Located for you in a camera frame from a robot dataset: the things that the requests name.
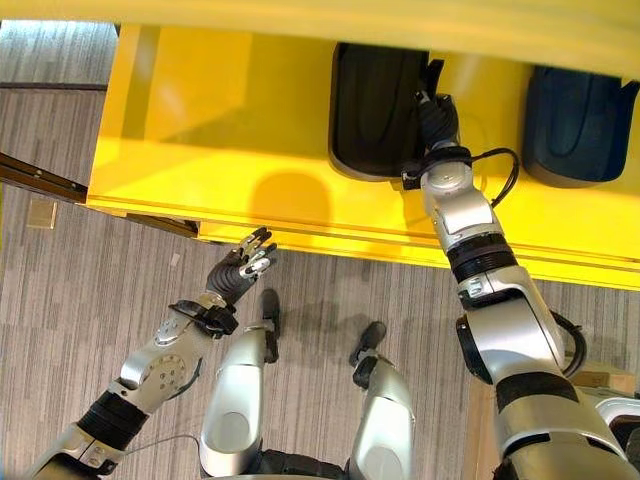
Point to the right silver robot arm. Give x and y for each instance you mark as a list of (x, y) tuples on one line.
[(505, 330)]

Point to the cardboard box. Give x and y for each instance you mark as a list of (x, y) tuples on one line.
[(600, 377)]

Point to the dark floor rail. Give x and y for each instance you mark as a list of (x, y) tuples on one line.
[(42, 177)]

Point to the silver robot leg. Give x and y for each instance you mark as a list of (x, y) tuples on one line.
[(382, 415), (240, 395)]

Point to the left silver robot leg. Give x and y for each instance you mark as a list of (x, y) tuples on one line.
[(240, 395)]

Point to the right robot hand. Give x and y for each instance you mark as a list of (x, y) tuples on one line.
[(439, 120)]

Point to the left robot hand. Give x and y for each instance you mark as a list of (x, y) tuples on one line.
[(231, 276)]

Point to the black sole-shaped part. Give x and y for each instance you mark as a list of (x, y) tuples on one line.
[(577, 130), (376, 115)]

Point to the right silver robot leg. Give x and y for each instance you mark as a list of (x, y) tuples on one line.
[(382, 415)]

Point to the brass floor socket plate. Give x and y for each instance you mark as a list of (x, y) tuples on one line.
[(41, 214)]

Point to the yellow metal shelf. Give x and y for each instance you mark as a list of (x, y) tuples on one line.
[(280, 165)]

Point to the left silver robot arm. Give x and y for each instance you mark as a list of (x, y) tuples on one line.
[(145, 380)]

